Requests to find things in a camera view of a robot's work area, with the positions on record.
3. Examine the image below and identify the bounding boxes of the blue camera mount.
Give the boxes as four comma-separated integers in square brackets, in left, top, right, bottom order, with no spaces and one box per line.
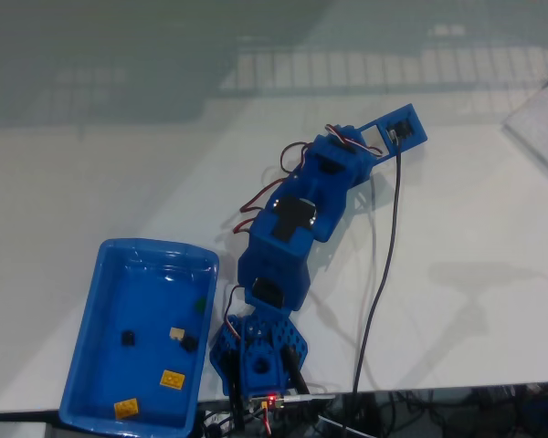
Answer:
[359,103,429,160]

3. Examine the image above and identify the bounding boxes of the thin white cable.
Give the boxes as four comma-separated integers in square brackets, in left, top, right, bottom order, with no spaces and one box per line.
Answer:
[360,355,381,393]

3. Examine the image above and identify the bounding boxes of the yellow lego brick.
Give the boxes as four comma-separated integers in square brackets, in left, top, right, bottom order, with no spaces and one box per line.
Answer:
[112,397,142,420]
[158,369,186,390]

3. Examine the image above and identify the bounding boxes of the controller board with red light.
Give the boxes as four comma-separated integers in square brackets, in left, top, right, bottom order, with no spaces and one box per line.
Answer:
[248,393,288,412]

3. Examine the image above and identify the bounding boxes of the white flat panel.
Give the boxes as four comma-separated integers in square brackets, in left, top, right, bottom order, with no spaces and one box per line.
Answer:
[501,70,548,193]

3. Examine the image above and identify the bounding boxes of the black clamp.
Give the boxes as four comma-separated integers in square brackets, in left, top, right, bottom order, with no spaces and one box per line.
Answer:
[226,350,247,433]
[280,346,311,396]

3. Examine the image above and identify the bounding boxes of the red black arm servo wire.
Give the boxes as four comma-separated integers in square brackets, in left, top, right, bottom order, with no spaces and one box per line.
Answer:
[235,141,316,234]

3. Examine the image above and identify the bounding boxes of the tangled black cables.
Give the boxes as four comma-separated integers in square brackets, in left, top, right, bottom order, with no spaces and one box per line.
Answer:
[332,385,548,438]

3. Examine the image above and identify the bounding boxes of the red white gripper servo wire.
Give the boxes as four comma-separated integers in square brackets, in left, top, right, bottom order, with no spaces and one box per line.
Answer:
[323,122,385,159]

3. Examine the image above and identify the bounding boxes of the blue plastic bin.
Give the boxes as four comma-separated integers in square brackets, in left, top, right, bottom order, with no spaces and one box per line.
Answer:
[58,238,219,438]

